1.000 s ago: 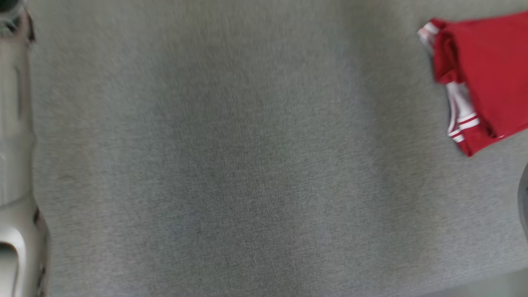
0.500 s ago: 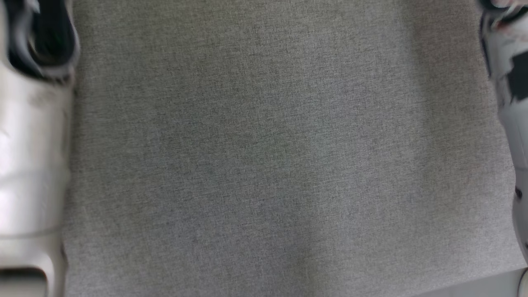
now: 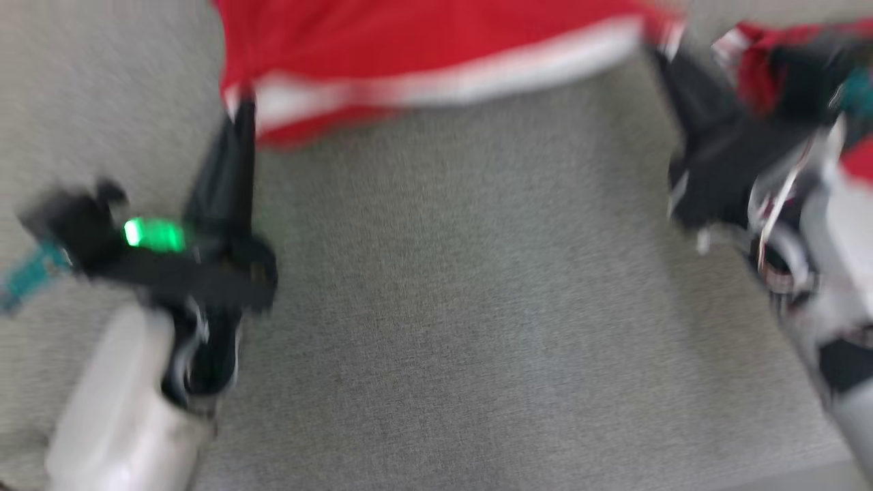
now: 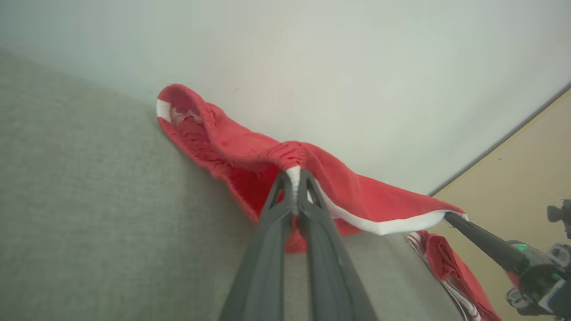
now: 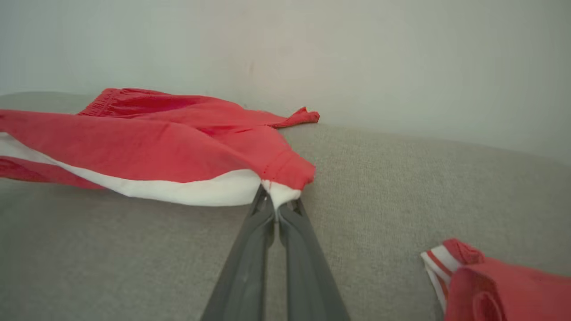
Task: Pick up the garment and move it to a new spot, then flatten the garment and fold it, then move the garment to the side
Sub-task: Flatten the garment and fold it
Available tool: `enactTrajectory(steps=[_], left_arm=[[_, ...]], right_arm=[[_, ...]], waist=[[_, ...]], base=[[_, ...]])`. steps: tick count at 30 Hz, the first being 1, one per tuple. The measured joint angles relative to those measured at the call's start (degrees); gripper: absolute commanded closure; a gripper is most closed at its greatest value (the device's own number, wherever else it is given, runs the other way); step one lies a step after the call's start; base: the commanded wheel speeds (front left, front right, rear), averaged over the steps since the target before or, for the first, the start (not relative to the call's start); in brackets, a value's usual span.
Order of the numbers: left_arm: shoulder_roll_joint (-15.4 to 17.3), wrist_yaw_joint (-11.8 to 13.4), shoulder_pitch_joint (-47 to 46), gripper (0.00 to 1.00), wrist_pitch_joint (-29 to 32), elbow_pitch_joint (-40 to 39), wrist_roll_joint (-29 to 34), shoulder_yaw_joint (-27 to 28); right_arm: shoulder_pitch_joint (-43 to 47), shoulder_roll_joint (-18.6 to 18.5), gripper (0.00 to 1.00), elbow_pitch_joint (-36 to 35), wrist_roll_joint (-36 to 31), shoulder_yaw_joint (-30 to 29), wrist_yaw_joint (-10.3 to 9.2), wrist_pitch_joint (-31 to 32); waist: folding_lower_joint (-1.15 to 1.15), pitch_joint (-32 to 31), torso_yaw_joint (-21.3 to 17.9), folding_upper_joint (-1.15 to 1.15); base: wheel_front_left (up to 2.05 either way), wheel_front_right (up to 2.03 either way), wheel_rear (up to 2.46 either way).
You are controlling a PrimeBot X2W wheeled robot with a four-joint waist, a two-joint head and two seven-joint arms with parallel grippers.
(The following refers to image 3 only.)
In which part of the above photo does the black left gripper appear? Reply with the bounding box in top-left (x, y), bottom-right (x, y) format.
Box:
top-left (121, 94), bottom-right (279, 316)

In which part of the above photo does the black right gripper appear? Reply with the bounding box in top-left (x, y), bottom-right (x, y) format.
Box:
top-left (647, 42), bottom-right (823, 231)

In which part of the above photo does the thin red white wire bundle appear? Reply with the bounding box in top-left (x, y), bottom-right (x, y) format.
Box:
top-left (745, 136), bottom-right (820, 295)

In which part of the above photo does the teal right camera cable connector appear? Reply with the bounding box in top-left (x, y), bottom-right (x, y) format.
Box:
top-left (833, 67), bottom-right (873, 118)

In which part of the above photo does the teal camera cable connector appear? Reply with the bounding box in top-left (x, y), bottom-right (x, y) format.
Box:
top-left (833, 67), bottom-right (873, 118)
top-left (0, 240), bottom-right (71, 316)

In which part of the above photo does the teal left camera cable connector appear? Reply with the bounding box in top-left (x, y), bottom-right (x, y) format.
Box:
top-left (0, 240), bottom-right (71, 316)

